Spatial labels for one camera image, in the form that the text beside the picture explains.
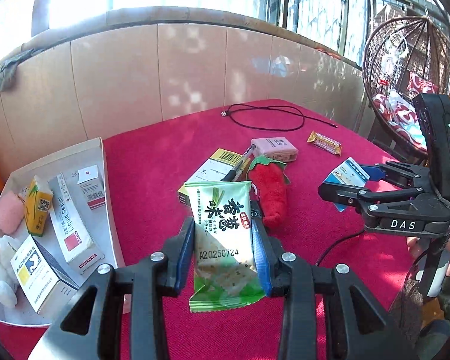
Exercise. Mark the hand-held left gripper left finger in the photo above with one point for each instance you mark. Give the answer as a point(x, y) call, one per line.
point(183, 255)

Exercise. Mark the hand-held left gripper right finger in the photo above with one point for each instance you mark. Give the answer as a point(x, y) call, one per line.
point(260, 255)

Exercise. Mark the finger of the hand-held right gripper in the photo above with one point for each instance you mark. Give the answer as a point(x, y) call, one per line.
point(337, 195)
point(401, 174)

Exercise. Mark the blue white sachet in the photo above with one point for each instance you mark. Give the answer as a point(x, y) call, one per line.
point(347, 172)

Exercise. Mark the green snack packet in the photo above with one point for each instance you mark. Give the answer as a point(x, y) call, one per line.
point(221, 232)

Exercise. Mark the orange snack bar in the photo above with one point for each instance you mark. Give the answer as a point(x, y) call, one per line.
point(324, 142)

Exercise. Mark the red plush toy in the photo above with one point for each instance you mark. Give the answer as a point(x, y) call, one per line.
point(272, 191)

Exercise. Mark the pink box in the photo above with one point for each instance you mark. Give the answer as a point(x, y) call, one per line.
point(275, 148)

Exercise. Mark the black silver pen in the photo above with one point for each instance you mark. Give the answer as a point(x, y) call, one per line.
point(236, 168)

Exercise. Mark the yellow white box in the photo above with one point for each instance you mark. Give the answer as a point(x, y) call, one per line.
point(210, 165)

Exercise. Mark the small white box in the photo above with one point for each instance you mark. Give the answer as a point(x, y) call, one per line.
point(92, 187)

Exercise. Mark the long silver sealant box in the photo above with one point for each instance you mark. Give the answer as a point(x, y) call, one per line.
point(67, 228)

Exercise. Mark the white cardboard tray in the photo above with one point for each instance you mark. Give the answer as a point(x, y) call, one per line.
point(65, 161)

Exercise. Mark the dark blue white medicine box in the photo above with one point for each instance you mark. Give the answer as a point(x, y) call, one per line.
point(33, 273)

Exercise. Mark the light blue cloth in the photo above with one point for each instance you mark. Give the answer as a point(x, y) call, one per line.
point(416, 137)

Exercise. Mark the red white seat cushion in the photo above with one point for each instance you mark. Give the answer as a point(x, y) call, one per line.
point(392, 114)

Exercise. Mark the red white back cushion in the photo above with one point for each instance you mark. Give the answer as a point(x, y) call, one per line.
point(422, 82)

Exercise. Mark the red tablecloth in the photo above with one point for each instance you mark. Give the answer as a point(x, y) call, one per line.
point(153, 157)

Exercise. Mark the wicker hanging chair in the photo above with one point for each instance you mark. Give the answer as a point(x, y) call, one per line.
point(397, 45)

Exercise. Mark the orange cloth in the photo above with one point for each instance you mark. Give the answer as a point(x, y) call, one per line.
point(328, 53)

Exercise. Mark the yellow drink carton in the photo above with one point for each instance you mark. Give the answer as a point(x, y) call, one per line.
point(37, 210)

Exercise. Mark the pink plush toy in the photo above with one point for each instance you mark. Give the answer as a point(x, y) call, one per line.
point(9, 213)

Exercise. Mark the white plush toy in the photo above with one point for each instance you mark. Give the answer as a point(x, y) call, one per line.
point(2, 270)

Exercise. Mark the grey cloth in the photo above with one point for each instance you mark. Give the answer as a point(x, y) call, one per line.
point(3, 71)

